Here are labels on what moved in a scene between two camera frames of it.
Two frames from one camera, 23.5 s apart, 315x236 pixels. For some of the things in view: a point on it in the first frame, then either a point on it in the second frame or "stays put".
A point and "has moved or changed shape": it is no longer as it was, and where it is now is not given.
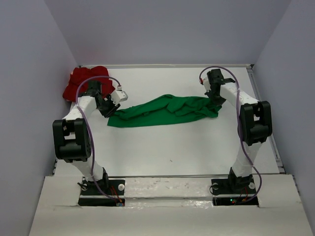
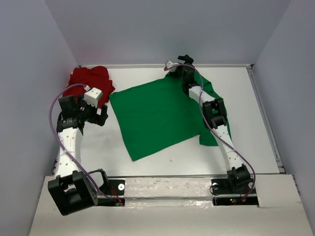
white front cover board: [167, 207] stays put
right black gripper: [218, 103] -> [187, 59]
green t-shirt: [161, 109] has moved or changed shape
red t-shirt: [78, 83] stays put
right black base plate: [238, 186] stays put
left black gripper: [112, 108] -> [94, 118]
